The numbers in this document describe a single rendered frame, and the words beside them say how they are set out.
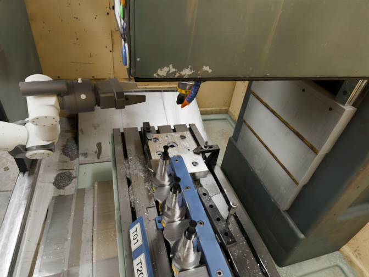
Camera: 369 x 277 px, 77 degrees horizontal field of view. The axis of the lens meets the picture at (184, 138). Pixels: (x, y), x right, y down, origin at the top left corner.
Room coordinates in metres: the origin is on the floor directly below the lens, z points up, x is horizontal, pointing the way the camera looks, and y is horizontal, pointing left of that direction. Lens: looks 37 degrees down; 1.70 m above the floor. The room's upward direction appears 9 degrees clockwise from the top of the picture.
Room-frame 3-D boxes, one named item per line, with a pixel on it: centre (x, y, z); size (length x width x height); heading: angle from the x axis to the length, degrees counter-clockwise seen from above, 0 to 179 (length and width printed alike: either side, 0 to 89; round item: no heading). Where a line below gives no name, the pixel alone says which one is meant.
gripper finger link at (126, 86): (0.66, 0.20, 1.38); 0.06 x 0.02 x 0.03; 120
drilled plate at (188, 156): (0.84, 0.04, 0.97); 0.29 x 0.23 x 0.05; 22
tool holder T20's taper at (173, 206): (0.35, 0.00, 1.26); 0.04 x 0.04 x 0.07
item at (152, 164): (0.50, 0.06, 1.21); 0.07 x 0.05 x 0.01; 112
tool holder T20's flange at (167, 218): (0.35, 0.00, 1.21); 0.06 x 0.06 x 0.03
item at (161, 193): (0.40, 0.02, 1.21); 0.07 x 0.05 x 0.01; 112
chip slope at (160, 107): (1.32, 0.27, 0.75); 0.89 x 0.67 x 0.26; 112
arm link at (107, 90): (0.57, 0.26, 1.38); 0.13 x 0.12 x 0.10; 30
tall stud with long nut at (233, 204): (0.56, -0.22, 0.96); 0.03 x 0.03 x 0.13
